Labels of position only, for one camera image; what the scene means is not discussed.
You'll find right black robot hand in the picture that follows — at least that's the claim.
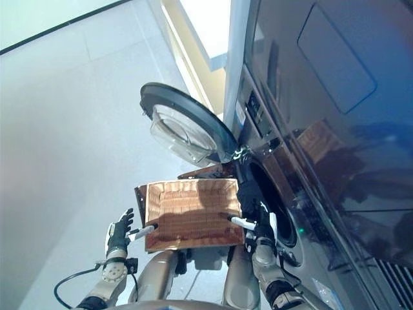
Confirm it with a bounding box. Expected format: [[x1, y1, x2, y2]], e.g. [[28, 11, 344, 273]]
[[229, 200, 278, 242]]

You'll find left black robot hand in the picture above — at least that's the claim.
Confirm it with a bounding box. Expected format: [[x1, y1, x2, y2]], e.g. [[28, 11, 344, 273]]
[[105, 208, 159, 259]]

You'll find rectangular wicker laundry basket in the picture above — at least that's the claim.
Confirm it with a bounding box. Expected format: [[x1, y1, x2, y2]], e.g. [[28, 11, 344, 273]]
[[144, 178, 245, 253]]

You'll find glossy brown stool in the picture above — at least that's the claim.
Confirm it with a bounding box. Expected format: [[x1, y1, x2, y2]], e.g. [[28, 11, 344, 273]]
[[134, 163, 241, 227]]

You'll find clear plastic bag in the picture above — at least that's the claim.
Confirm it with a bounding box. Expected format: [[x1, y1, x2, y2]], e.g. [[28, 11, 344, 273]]
[[128, 250, 188, 304]]

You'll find right silver robot leg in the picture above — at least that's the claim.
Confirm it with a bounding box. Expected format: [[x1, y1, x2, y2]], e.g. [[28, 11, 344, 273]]
[[223, 245, 261, 310]]

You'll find silver robot torso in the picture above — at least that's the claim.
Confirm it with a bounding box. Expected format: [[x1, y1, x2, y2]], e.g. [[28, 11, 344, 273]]
[[109, 299, 227, 310]]

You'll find white blue rectangular sticker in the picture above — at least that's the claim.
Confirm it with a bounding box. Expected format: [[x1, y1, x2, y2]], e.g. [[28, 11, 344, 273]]
[[314, 279, 339, 306]]

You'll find blue white energy label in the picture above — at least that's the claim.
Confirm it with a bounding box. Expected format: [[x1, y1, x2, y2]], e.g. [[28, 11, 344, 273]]
[[235, 101, 248, 125]]

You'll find round glass washer door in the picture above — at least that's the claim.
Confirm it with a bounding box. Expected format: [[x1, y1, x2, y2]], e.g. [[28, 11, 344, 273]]
[[139, 82, 239, 165]]

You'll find white counter cabinet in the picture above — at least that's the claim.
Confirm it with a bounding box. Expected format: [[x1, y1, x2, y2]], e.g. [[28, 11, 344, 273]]
[[159, 0, 232, 117]]

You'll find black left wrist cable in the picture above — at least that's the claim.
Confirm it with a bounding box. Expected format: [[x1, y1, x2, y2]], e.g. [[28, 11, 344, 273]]
[[54, 263, 139, 309]]

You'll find white floor cable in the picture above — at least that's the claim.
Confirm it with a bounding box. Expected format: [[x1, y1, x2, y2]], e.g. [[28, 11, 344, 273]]
[[183, 269, 203, 301]]

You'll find white appliance enclosure cabinet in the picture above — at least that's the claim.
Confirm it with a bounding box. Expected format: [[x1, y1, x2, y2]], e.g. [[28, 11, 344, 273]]
[[222, 0, 259, 143]]

